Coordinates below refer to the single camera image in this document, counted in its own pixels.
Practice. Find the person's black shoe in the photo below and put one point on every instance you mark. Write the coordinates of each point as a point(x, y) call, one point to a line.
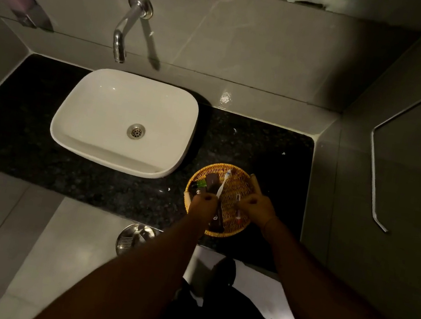
point(223, 273)

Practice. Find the dark brown sachet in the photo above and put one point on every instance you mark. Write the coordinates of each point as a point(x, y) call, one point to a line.
point(211, 182)

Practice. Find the person's left fingers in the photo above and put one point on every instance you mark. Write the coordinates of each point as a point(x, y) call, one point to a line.
point(205, 198)

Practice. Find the small red white tube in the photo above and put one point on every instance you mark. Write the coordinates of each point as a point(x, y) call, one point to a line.
point(237, 212)

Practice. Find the person's right forearm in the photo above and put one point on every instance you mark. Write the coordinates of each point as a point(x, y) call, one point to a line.
point(331, 304)

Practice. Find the person's left forearm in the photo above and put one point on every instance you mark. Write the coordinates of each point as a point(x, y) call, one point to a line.
point(136, 277)

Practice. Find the small green packet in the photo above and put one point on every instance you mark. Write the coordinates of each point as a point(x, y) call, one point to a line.
point(201, 184)

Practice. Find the chrome wall faucet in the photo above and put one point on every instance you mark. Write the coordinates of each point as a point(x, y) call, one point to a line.
point(131, 17)

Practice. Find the white toothbrush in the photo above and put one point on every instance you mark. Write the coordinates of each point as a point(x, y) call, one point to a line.
point(224, 183)

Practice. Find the steel waste bin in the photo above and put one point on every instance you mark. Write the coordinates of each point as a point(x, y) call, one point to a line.
point(134, 237)

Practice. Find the white ceramic sink basin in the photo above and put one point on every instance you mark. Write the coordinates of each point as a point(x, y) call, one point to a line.
point(107, 109)

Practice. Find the person's left hand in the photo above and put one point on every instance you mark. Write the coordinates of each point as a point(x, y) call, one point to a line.
point(202, 208)

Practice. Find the chrome sink drain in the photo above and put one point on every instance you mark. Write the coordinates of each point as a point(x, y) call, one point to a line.
point(136, 131)

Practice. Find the round wicker basket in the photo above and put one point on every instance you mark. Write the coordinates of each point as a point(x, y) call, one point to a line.
point(234, 187)

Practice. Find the person's right thumb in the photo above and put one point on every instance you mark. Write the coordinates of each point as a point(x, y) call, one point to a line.
point(243, 200)

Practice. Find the dark brown small bottle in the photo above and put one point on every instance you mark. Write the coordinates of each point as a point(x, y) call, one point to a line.
point(217, 219)

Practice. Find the person's right hand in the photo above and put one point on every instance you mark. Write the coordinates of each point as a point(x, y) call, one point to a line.
point(260, 210)

